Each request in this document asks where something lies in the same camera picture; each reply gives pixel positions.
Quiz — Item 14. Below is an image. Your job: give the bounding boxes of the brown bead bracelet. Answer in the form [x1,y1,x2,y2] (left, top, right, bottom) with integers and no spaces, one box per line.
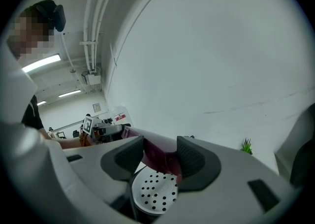
[78,133,94,147]

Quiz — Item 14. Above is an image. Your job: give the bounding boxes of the person's head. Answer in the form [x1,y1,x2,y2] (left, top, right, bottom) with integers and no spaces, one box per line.
[6,0,66,60]

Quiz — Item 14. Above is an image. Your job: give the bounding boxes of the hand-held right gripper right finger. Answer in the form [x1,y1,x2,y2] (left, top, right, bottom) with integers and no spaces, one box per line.
[152,135,303,224]

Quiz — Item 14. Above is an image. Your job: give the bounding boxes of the white junction box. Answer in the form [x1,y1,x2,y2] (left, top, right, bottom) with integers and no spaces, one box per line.
[85,70,101,86]

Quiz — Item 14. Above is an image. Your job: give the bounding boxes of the small green succulent pot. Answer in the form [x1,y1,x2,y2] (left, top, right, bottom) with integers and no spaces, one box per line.
[240,138,253,155]

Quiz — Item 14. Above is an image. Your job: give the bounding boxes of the person's left hand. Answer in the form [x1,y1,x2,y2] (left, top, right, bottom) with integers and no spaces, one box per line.
[91,129,101,144]

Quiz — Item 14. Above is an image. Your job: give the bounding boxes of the purple rice cooker lid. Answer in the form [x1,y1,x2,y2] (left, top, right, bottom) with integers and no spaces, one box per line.
[122,126,183,184]

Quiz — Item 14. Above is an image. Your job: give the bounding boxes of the person's torso black shirt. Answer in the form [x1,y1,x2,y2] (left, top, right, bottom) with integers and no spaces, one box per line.
[21,95,45,130]

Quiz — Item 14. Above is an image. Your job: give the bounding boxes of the white ceiling pipes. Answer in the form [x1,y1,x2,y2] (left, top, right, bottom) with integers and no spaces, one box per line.
[83,0,124,71]

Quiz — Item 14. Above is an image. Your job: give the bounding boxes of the person's left forearm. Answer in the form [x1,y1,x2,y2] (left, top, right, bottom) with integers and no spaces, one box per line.
[45,131,83,150]

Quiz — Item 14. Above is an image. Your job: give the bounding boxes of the clear water jug red label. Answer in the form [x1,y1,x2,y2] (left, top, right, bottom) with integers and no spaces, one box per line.
[113,106,133,128]

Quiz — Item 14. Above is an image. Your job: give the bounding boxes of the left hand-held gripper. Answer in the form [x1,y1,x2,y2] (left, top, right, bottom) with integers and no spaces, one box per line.
[83,116,123,137]

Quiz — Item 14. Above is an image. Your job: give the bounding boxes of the white perforated steamer tray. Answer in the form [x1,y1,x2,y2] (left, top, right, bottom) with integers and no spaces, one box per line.
[131,168,178,215]

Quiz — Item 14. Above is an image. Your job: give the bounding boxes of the white table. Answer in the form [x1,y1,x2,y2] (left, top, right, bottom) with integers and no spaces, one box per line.
[134,153,280,177]

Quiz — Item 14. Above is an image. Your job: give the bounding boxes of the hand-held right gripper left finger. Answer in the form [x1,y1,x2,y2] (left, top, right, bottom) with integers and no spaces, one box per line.
[63,135,145,206]

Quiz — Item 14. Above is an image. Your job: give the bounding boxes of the black head camera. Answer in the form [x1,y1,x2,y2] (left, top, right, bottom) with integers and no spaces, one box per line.
[36,0,66,33]

